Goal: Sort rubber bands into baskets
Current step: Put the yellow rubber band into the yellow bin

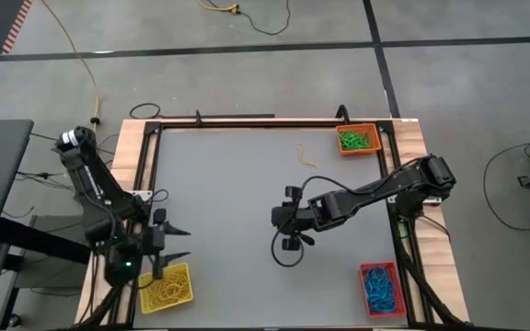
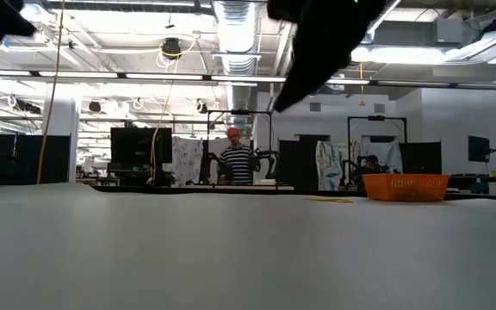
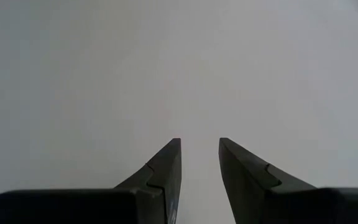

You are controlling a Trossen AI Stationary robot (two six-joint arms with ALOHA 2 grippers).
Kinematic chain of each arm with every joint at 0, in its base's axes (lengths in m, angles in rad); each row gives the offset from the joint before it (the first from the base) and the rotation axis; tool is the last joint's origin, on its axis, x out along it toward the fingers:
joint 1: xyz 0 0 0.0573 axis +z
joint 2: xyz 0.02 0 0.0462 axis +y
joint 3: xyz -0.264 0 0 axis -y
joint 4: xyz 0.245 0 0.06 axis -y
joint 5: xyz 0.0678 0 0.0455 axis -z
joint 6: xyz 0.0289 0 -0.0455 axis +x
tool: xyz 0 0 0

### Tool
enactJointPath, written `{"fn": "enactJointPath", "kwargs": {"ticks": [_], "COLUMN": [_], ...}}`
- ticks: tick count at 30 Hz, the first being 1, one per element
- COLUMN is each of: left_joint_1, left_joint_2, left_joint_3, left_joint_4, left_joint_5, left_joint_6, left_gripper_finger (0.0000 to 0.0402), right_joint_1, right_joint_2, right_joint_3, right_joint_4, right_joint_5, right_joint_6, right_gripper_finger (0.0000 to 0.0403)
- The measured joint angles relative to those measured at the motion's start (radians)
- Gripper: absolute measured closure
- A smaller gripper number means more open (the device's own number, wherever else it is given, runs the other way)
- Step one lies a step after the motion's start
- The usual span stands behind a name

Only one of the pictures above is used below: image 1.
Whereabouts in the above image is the black desk leg frame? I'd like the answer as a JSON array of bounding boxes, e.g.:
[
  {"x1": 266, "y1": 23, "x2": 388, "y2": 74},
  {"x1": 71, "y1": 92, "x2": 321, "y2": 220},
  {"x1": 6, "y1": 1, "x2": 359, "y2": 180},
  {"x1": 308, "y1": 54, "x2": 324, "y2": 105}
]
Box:
[{"x1": 0, "y1": 215, "x2": 94, "y2": 331}]

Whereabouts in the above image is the yellow plastic basket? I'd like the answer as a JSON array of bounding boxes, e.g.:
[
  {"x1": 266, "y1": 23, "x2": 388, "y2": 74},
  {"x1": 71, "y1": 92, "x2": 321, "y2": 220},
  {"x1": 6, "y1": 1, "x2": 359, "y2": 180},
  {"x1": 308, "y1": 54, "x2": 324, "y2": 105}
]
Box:
[{"x1": 138, "y1": 262, "x2": 195, "y2": 315}]

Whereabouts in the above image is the yellow extension cord plug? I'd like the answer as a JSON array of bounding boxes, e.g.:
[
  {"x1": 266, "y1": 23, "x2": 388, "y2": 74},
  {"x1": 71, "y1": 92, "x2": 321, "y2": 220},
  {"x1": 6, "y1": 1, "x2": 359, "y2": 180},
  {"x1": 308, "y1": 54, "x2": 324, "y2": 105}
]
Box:
[{"x1": 195, "y1": 0, "x2": 241, "y2": 15}]

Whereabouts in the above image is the yellow rubber band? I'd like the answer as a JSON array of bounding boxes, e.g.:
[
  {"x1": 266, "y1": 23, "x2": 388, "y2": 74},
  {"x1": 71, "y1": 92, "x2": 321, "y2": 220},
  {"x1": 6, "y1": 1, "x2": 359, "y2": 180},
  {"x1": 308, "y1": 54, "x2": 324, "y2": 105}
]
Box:
[
  {"x1": 156, "y1": 275, "x2": 182, "y2": 299},
  {"x1": 155, "y1": 288, "x2": 183, "y2": 310},
  {"x1": 166, "y1": 270, "x2": 191, "y2": 305},
  {"x1": 295, "y1": 142, "x2": 318, "y2": 172},
  {"x1": 166, "y1": 269, "x2": 190, "y2": 293}
]

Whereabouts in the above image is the black cable loop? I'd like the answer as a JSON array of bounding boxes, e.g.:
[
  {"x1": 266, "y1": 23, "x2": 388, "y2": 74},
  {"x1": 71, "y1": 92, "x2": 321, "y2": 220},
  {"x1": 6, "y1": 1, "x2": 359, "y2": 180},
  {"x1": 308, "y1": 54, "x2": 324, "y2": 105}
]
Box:
[{"x1": 129, "y1": 102, "x2": 163, "y2": 120}]

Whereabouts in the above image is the blue rubber band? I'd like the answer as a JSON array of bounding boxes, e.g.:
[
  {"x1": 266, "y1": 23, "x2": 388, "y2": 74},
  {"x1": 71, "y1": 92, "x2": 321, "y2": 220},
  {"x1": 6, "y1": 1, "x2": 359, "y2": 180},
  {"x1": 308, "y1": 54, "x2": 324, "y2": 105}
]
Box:
[
  {"x1": 365, "y1": 268, "x2": 386, "y2": 285},
  {"x1": 373, "y1": 287, "x2": 399, "y2": 314},
  {"x1": 372, "y1": 296, "x2": 398, "y2": 315},
  {"x1": 381, "y1": 267, "x2": 400, "y2": 290},
  {"x1": 365, "y1": 279, "x2": 381, "y2": 310},
  {"x1": 367, "y1": 279, "x2": 390, "y2": 302}
]

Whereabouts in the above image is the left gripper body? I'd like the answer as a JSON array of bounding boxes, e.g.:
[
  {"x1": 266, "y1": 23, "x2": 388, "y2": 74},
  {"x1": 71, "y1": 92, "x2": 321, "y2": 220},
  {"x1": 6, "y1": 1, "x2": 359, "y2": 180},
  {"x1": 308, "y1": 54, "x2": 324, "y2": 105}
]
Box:
[{"x1": 129, "y1": 208, "x2": 168, "y2": 261}]

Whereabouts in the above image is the yellow power cable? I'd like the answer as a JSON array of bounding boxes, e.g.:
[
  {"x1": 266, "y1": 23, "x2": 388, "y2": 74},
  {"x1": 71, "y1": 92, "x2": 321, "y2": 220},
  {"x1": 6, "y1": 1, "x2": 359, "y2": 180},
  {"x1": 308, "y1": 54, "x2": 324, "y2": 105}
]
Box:
[{"x1": 39, "y1": 0, "x2": 102, "y2": 126}]

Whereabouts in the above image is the black floor cable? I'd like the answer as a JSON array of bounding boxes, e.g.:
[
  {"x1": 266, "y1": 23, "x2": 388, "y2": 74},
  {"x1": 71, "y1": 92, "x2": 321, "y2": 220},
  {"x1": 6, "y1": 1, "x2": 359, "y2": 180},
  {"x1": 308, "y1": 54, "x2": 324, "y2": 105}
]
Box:
[{"x1": 236, "y1": 0, "x2": 292, "y2": 37}]

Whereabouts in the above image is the orange plastic basket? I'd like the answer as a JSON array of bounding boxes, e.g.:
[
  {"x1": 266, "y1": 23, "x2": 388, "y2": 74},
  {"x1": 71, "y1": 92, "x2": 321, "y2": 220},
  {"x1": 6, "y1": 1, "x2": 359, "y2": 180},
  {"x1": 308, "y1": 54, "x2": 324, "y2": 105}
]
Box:
[{"x1": 336, "y1": 122, "x2": 383, "y2": 157}]

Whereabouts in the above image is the black metal bar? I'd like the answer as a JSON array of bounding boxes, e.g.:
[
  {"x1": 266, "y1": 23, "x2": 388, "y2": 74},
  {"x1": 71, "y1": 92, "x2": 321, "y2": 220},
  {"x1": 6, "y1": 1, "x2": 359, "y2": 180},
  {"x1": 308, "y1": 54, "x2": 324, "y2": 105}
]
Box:
[{"x1": 158, "y1": 109, "x2": 276, "y2": 121}]

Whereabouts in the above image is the red plastic basket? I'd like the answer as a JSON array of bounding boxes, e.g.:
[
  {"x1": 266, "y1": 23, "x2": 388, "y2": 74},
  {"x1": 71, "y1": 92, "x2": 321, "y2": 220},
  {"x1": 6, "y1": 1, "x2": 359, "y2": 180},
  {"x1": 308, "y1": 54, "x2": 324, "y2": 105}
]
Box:
[{"x1": 358, "y1": 261, "x2": 408, "y2": 319}]

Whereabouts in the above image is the long black cable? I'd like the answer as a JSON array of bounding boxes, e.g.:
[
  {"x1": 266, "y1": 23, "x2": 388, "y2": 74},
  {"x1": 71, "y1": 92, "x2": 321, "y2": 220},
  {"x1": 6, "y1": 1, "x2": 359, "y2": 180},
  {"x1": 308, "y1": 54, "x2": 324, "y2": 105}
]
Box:
[{"x1": 483, "y1": 143, "x2": 530, "y2": 231}]

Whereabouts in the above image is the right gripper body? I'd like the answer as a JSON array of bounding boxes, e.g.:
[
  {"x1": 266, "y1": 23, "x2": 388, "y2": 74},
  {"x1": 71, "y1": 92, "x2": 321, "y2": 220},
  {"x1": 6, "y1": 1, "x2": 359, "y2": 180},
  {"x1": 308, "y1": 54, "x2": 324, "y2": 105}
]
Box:
[{"x1": 271, "y1": 185, "x2": 317, "y2": 236}]

